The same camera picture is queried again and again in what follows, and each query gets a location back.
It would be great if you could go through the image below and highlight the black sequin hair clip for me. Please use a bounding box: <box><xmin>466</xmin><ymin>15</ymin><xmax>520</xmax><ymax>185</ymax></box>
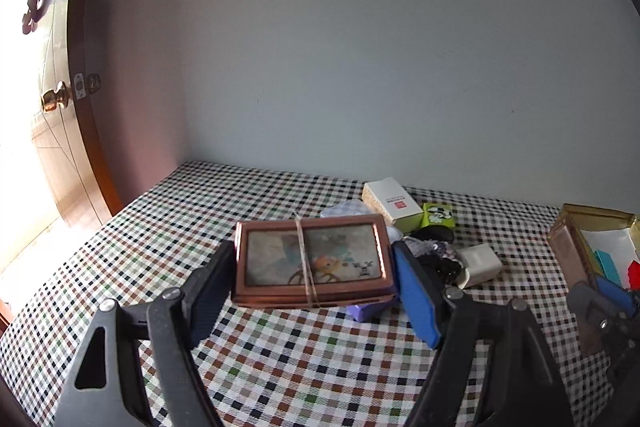
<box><xmin>402</xmin><ymin>227</ymin><xmax>469</xmax><ymax>291</ymax></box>

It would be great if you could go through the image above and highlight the red toy brick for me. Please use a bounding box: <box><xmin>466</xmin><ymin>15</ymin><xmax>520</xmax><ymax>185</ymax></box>
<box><xmin>622</xmin><ymin>259</ymin><xmax>640</xmax><ymax>291</ymax></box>

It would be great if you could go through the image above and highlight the beige rubber band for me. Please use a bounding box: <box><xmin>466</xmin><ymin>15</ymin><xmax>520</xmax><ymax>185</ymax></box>
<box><xmin>294</xmin><ymin>216</ymin><xmax>322</xmax><ymax>307</ymax></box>

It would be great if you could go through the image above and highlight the gold tin box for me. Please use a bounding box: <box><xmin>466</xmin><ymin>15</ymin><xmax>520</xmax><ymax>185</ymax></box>
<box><xmin>547</xmin><ymin>203</ymin><xmax>640</xmax><ymax>358</ymax></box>

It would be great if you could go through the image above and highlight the metal door latch plate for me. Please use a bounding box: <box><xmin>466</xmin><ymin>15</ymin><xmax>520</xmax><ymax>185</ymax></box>
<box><xmin>73</xmin><ymin>73</ymin><xmax>104</xmax><ymax>100</ymax></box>

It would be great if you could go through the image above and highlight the green box with panda print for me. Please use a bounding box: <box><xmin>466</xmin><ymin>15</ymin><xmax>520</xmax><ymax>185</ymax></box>
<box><xmin>421</xmin><ymin>202</ymin><xmax>457</xmax><ymax>231</ymax></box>

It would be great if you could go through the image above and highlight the clear plastic packet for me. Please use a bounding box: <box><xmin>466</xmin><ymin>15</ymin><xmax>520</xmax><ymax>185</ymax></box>
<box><xmin>320</xmin><ymin>199</ymin><xmax>374</xmax><ymax>221</ymax></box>

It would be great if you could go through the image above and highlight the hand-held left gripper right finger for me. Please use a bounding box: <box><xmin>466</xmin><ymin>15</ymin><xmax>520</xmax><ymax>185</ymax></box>
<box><xmin>391</xmin><ymin>239</ymin><xmax>574</xmax><ymax>427</ymax></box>

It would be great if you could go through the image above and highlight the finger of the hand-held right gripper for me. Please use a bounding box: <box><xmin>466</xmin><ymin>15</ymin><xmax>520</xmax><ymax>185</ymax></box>
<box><xmin>566</xmin><ymin>282</ymin><xmax>640</xmax><ymax>390</ymax></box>
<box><xmin>596</xmin><ymin>276</ymin><xmax>640</xmax><ymax>309</ymax></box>

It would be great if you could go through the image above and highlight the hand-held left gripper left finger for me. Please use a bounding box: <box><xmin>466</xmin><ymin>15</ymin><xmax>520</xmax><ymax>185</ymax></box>
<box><xmin>52</xmin><ymin>239</ymin><xmax>237</xmax><ymax>427</ymax></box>

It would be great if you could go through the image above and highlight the checkered tablecloth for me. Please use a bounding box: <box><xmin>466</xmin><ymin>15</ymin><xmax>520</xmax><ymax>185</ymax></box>
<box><xmin>0</xmin><ymin>160</ymin><xmax>640</xmax><ymax>427</ymax></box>

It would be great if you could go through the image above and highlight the teal block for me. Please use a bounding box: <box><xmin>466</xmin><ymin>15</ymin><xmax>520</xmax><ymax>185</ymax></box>
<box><xmin>593</xmin><ymin>249</ymin><xmax>624</xmax><ymax>284</ymax></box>

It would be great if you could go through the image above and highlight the white paper liner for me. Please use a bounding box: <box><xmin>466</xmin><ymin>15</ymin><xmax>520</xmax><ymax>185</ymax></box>
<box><xmin>580</xmin><ymin>228</ymin><xmax>640</xmax><ymax>260</ymax></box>

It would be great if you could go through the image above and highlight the purple block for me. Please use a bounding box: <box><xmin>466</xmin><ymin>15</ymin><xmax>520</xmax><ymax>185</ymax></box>
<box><xmin>348</xmin><ymin>296</ymin><xmax>397</xmax><ymax>324</ymax></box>

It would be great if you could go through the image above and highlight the white charger adapter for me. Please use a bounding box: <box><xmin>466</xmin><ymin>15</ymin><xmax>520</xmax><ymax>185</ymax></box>
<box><xmin>455</xmin><ymin>243</ymin><xmax>503</xmax><ymax>289</ymax></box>

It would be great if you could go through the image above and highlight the wooden door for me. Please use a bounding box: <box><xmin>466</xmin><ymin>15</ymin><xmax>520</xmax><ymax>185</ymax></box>
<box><xmin>0</xmin><ymin>0</ymin><xmax>125</xmax><ymax>324</ymax></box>

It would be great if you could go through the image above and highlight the white box with red label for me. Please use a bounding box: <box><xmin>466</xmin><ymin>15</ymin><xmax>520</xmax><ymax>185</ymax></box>
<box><xmin>361</xmin><ymin>177</ymin><xmax>424</xmax><ymax>233</ymax></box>

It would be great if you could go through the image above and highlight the brass door knob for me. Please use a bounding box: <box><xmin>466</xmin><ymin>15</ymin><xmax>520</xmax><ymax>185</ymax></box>
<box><xmin>41</xmin><ymin>80</ymin><xmax>70</xmax><ymax>113</ymax></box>

